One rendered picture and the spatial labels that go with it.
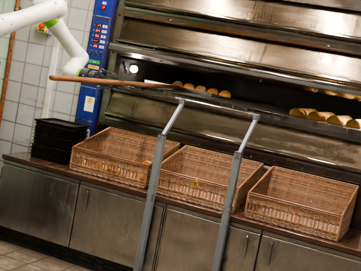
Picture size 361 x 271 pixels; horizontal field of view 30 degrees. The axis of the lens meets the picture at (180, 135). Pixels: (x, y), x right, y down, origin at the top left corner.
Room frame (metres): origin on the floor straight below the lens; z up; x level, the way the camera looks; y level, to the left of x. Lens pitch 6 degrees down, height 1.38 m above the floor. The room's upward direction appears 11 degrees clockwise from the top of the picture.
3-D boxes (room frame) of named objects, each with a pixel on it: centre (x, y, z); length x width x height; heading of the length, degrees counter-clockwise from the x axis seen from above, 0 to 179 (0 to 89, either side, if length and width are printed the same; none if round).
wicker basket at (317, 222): (3.94, -0.78, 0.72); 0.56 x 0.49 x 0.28; 69
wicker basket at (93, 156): (4.41, 0.33, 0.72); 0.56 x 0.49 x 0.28; 69
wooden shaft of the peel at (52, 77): (4.18, 0.41, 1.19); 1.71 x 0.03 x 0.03; 160
